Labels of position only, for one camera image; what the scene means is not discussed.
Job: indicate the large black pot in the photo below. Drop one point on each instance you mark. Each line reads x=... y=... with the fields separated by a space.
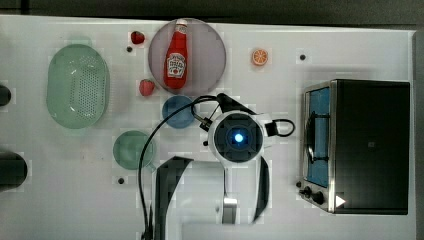
x=13 y=170

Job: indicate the pink red strawberry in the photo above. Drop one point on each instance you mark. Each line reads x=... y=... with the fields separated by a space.
x=146 y=87

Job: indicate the grey round plate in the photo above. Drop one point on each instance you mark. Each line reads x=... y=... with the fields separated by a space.
x=206 y=57

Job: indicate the orange slice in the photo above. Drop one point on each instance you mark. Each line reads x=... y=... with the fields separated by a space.
x=259 y=57

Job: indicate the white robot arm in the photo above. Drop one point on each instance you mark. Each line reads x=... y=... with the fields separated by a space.
x=233 y=188

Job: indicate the dark red strawberry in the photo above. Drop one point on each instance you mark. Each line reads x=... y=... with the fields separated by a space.
x=137 y=37

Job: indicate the green perforated colander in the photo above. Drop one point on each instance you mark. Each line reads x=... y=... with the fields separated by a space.
x=78 y=85

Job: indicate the small black pot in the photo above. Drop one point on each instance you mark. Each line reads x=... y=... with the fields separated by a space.
x=5 y=95

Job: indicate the red ketchup bottle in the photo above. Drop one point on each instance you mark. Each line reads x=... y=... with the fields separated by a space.
x=176 y=60

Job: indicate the green mug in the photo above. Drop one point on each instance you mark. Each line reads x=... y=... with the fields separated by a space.
x=128 y=147

